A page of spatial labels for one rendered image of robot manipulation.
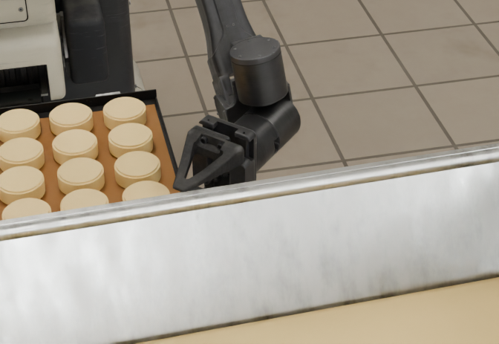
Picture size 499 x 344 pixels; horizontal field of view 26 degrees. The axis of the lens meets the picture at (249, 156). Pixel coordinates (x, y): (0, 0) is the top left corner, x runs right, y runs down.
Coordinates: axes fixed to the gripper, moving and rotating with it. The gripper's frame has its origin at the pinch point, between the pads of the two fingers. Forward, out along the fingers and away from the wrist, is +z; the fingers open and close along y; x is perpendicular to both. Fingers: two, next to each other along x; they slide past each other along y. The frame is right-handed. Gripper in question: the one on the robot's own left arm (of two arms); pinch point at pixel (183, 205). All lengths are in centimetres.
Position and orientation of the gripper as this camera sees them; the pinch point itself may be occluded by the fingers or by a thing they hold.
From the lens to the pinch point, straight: 112.2
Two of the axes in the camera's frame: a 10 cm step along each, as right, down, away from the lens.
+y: 0.0, 8.0, 5.9
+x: -8.5, -3.1, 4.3
